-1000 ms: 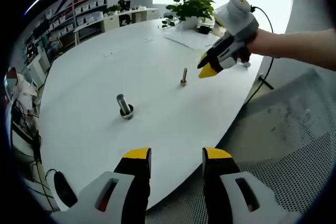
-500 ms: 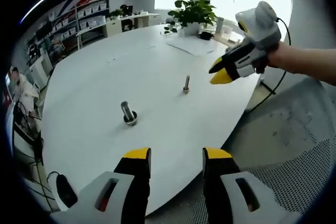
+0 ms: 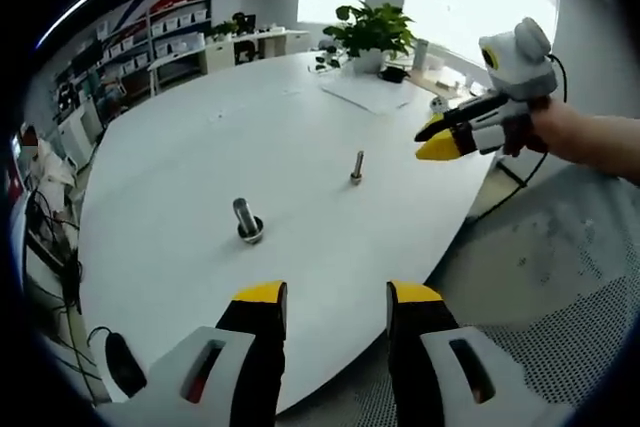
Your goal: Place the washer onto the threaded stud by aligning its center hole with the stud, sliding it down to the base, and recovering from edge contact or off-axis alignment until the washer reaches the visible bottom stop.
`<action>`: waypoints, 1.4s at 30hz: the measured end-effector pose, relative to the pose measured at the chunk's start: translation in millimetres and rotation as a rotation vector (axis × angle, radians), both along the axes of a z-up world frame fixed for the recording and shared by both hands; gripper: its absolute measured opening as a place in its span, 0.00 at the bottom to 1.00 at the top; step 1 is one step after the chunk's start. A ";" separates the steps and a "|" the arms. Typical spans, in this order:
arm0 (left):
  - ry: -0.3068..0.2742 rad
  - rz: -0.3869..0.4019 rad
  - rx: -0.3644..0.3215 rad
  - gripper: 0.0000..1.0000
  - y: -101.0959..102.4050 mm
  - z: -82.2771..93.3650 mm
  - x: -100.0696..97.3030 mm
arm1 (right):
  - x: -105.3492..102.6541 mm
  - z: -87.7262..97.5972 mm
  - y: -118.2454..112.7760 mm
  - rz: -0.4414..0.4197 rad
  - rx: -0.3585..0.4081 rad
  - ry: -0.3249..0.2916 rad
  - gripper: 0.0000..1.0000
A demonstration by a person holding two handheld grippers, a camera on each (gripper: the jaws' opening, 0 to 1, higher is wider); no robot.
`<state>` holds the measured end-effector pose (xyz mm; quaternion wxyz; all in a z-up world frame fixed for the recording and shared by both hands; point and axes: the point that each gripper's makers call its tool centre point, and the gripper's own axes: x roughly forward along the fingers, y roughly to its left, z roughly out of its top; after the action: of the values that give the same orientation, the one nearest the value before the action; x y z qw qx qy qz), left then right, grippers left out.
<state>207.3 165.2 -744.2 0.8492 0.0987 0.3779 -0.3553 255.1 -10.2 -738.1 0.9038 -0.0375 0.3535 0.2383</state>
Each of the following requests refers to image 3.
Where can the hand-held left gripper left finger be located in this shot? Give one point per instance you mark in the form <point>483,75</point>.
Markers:
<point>225,372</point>

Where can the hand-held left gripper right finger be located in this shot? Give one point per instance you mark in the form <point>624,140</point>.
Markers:
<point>440,372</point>

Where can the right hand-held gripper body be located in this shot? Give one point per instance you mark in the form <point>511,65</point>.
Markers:
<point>525,67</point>

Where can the small steel threaded stud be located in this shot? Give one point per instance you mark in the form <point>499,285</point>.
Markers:
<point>358,162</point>

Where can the black washer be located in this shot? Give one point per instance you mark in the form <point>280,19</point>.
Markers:
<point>259,224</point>

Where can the large steel threaded stud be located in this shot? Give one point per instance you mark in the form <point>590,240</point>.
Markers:
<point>244,214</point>

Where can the person's right hand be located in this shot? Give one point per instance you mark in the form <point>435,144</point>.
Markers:
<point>555,129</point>

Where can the grey cylindrical container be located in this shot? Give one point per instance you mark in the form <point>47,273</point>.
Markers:
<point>421,54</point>

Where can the small black device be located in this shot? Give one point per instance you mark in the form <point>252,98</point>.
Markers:
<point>392,75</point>

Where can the white paper sheet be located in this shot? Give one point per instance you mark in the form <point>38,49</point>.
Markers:
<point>370,94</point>

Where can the potted green plant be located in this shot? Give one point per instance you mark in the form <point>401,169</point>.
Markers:
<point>370,27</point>

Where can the grey mesh chair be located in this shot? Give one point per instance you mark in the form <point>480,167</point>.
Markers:
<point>550,272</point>

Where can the low white cabinet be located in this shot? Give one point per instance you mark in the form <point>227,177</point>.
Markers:
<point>270,47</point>

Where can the storage shelf with white bins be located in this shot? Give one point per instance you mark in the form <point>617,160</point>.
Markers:
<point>165,22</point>

